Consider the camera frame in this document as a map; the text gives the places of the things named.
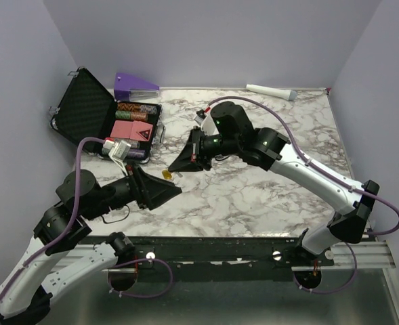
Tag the purple green chip stack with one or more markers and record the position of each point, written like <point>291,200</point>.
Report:
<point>136,154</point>

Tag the white cylindrical marker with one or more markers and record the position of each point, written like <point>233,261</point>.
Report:
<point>286,94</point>

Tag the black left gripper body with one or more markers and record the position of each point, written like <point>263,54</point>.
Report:
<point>137,185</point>

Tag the black poker chip case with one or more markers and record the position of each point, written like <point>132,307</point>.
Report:
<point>87,109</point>

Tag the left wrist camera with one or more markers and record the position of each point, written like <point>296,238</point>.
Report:
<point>116,149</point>

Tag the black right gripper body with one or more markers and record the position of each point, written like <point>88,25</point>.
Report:
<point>204,150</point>

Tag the yellow plastic key tag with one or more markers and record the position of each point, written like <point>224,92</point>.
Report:
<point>166,174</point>

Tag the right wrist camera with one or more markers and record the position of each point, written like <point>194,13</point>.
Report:
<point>201,117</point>

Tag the purple plastic wedge block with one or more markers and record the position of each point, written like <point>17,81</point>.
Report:
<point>130,88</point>

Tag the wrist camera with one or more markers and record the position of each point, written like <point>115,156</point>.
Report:
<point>116,149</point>
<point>201,117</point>

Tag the blue grey chip stack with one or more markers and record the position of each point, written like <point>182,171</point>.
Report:
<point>136,107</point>

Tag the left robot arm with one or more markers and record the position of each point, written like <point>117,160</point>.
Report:
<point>27,294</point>

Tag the orange green chip stack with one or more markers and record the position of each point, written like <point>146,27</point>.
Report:
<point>131,116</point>

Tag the pink card deck box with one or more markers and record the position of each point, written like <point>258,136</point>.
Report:
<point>135,130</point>

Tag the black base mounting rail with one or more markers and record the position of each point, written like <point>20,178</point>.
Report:
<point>218,259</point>

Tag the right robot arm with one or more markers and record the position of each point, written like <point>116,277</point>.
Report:
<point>266,148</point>

